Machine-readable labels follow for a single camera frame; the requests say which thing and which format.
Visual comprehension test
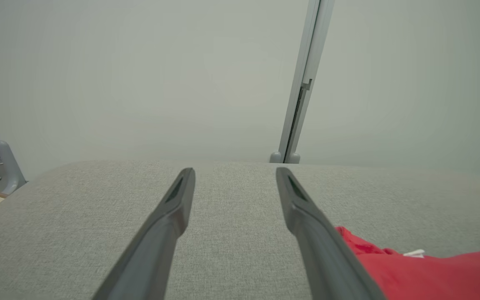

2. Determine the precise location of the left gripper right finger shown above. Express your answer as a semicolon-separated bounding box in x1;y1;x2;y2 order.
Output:
275;167;387;300

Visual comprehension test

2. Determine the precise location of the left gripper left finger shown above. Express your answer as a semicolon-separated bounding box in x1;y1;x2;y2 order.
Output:
92;167;196;300

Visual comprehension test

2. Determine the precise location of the red white jersey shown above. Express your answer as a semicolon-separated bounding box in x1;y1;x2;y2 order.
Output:
334;226;480;300

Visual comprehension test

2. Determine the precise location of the grey fabric sofa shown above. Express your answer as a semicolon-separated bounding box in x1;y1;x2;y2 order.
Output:
0;160;480;300

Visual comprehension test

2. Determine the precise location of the grey partition foot frame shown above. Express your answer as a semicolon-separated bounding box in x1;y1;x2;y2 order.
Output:
0;79;28;195

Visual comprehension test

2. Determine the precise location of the grey partition post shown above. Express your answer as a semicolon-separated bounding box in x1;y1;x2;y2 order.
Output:
270;0;336;164

